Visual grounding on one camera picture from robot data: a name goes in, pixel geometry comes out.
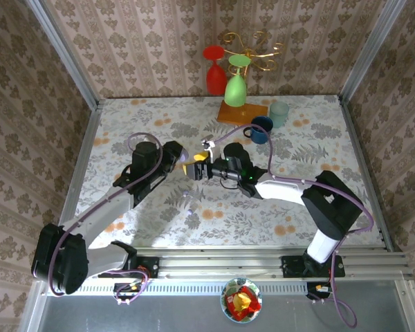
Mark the aluminium table side rail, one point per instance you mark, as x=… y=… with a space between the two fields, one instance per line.
x=362 y=155
x=79 y=173

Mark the blue enamel mug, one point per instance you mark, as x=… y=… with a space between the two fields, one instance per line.
x=263 y=137

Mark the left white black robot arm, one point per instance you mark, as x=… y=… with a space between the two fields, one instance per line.
x=58 y=259

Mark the red foil candy wrapper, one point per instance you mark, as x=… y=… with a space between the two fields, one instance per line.
x=253 y=306

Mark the long aluminium mounting rail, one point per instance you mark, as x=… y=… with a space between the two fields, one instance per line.
x=221 y=264

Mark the red wine glass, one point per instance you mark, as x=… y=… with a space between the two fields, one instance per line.
x=216 y=81

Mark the grey metal shelf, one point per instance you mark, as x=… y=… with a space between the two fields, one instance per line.
x=124 y=318

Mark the teal frosted tumbler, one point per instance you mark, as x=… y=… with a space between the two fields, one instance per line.
x=279 y=117

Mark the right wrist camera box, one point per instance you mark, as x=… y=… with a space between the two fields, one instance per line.
x=209 y=145

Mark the floral tablecloth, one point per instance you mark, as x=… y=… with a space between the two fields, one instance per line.
x=141 y=114

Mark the gold foil candy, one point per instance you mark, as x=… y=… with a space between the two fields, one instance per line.
x=241 y=299

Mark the patterned ceramic bowl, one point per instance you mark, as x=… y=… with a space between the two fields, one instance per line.
x=224 y=306

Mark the green wine glass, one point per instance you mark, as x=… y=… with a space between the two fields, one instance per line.
x=235 y=91

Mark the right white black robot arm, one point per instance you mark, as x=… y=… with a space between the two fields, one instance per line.
x=332 y=207

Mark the aluminium frame post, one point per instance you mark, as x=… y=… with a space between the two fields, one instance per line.
x=67 y=55
x=370 y=52

